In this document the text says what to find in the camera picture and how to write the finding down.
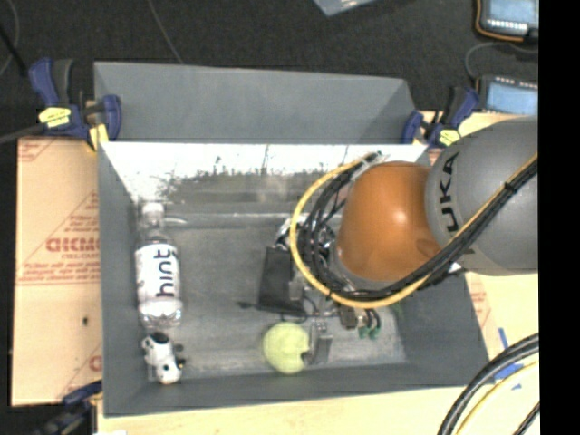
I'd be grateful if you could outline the yellow-green tennis ball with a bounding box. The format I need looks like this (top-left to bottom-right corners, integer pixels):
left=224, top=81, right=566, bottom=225
left=261, top=322, right=313, bottom=375

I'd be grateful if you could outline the black flat box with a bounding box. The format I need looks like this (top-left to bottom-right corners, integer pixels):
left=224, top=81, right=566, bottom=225
left=256, top=244, right=296, bottom=313

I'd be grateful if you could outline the grey metal bin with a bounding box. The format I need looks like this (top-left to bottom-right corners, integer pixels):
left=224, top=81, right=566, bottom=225
left=92, top=61, right=493, bottom=417

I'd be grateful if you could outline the white and black toy animal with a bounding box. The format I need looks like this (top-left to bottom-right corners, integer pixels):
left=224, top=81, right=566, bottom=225
left=140, top=331, right=188, bottom=386

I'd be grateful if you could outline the clear plastic bottle, white label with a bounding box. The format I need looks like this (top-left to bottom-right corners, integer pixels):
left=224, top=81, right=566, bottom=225
left=134, top=201, right=184, bottom=331

